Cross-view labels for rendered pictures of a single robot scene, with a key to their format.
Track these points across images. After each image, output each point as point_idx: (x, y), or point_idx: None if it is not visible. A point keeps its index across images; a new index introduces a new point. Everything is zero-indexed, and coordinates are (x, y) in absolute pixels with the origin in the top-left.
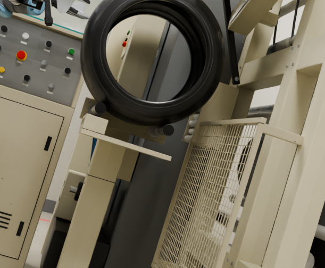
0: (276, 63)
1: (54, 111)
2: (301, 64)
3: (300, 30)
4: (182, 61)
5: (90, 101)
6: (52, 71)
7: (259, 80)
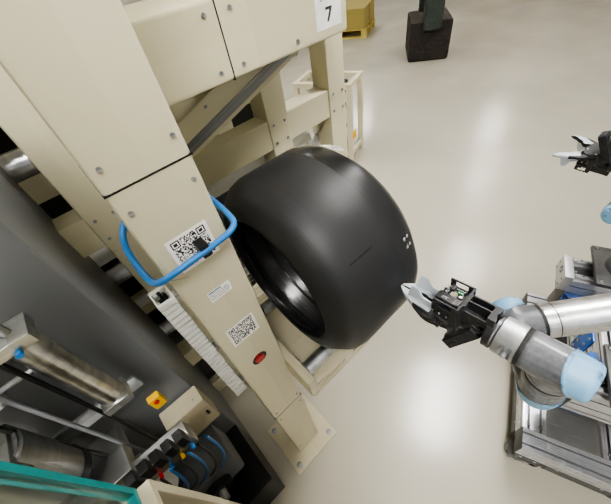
0: (241, 152)
1: None
2: (298, 131)
3: (273, 105)
4: (98, 297)
5: (311, 374)
6: None
7: (212, 184)
